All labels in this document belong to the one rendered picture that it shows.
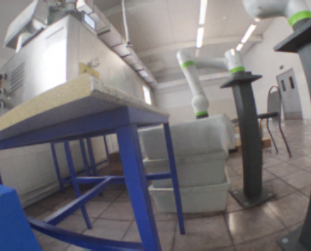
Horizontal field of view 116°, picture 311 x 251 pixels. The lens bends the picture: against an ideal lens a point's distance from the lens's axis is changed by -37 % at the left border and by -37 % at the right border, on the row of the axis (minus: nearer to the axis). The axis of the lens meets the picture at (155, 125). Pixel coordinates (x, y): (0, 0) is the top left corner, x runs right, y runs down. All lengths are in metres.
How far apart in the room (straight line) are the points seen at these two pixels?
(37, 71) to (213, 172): 1.04
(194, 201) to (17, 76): 1.20
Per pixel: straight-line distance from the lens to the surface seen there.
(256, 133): 1.18
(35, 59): 0.50
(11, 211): 0.39
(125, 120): 0.25
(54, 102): 0.19
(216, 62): 1.39
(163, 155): 1.08
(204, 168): 1.04
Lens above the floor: 0.68
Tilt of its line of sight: 1 degrees up
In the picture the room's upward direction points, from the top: 10 degrees counter-clockwise
